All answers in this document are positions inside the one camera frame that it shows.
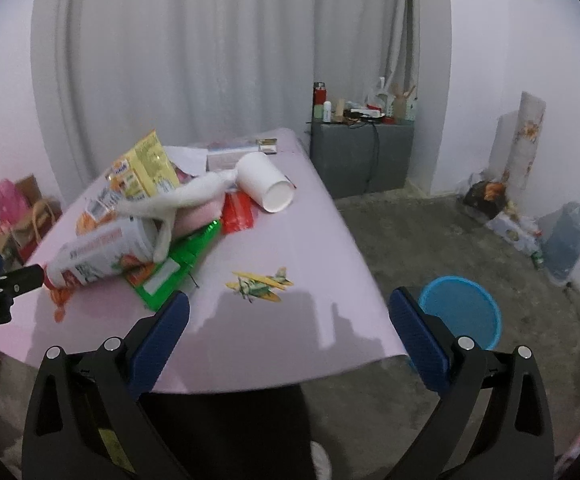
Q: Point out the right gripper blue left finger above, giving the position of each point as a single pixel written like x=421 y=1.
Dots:
x=152 y=340

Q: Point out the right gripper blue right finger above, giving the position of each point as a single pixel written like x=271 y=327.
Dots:
x=425 y=351

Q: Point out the green snack bag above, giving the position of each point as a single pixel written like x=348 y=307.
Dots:
x=155 y=282

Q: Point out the white orange drink bottle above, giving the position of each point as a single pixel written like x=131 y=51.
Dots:
x=109 y=250

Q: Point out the pink snack bag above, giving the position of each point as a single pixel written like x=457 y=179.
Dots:
x=189 y=220

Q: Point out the red snack wrapper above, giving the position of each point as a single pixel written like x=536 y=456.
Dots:
x=239 y=213

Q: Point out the yellow snack bag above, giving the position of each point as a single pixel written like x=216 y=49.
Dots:
x=144 y=171

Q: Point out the white paper cup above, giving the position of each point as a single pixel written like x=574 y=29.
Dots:
x=258 y=176

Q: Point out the blue plastic trash basket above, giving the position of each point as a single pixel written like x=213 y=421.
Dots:
x=466 y=308

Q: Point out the cardboard box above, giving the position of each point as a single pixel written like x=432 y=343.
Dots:
x=29 y=187

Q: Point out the pink plastic bag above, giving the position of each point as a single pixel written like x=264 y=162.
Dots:
x=13 y=203

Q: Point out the white printed box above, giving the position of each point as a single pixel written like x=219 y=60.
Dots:
x=512 y=232

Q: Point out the black orange bag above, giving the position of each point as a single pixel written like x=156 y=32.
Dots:
x=487 y=197

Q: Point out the blue water jug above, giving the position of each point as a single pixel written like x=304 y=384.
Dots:
x=561 y=250

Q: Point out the grey cabinet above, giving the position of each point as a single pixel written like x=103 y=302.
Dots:
x=362 y=158

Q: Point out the small white box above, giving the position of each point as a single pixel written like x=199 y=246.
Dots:
x=268 y=146

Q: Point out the rolled floral paper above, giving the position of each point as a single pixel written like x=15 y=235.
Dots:
x=515 y=144

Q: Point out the white small bottle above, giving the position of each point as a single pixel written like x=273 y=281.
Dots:
x=327 y=111

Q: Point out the red thermos bottle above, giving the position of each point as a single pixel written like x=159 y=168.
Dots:
x=319 y=99

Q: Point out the white curtain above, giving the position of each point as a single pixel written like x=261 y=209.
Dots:
x=105 y=72

